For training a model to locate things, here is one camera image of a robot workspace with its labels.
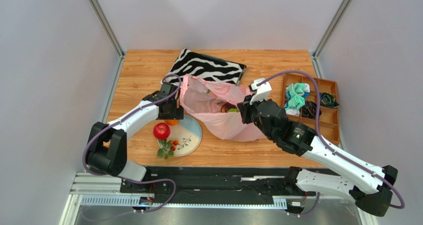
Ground orange fruit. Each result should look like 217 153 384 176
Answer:
164 119 180 126

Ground pink printed plastic bag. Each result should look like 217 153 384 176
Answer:
180 75 265 142

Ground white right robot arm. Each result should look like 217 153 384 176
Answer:
237 96 398 217

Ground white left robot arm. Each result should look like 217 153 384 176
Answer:
82 82 184 183

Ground red apple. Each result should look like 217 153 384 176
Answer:
153 123 170 140

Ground white floral plate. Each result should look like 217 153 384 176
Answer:
167 115 203 157

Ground teal and white socks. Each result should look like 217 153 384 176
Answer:
284 83 310 116

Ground green leafy sprig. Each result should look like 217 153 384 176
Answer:
156 139 176 160

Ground black rolled socks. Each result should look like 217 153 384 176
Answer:
301 100 317 120

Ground zebra striped cloth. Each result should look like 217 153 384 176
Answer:
165 48 247 85

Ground dark blue patterned socks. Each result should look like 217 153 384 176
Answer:
320 92 340 109

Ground wooden compartment tray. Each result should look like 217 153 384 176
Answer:
283 74 340 146

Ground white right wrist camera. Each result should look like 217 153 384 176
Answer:
249 78 272 105

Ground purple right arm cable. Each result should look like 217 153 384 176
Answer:
257 70 406 210

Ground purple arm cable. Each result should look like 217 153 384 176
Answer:
81 74 183 186
257 70 406 210

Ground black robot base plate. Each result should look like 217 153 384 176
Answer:
120 166 315 205

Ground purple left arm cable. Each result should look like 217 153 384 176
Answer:
81 74 183 186

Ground aluminium frame rail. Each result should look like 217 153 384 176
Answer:
59 176 379 225

